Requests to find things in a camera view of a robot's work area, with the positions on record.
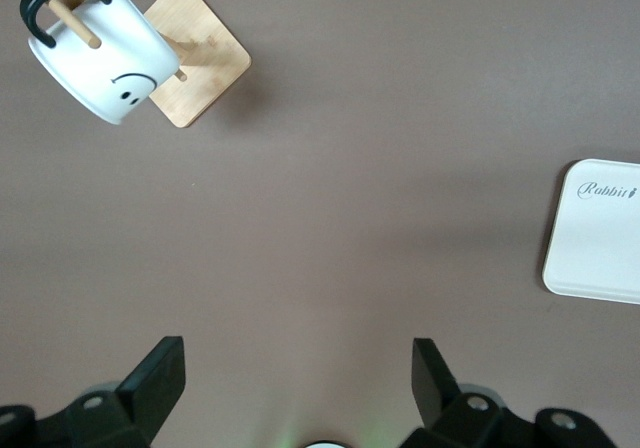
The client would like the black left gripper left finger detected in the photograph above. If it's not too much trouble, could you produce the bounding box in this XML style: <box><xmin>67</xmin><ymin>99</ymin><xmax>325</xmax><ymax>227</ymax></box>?
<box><xmin>0</xmin><ymin>336</ymin><xmax>187</xmax><ymax>448</ymax></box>

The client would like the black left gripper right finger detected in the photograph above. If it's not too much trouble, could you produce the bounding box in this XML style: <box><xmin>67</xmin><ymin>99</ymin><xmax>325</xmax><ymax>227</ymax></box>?
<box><xmin>399</xmin><ymin>337</ymin><xmax>617</xmax><ymax>448</ymax></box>

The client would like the white smiley mug black handle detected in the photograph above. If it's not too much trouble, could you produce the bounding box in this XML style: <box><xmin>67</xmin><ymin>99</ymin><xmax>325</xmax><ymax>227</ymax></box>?
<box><xmin>19</xmin><ymin>0</ymin><xmax>179</xmax><ymax>127</ymax></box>

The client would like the bamboo cup rack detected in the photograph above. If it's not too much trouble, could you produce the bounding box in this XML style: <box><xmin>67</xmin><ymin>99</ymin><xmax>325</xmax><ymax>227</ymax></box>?
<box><xmin>0</xmin><ymin>0</ymin><xmax>252</xmax><ymax>129</ymax></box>

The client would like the cream plastic rabbit tray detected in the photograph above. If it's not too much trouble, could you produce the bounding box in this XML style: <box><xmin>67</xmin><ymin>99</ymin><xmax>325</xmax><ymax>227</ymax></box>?
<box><xmin>541</xmin><ymin>157</ymin><xmax>640</xmax><ymax>305</ymax></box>

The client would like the brown table cover mat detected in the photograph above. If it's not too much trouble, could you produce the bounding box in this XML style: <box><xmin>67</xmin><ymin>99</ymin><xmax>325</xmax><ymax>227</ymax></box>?
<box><xmin>0</xmin><ymin>0</ymin><xmax>640</xmax><ymax>448</ymax></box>

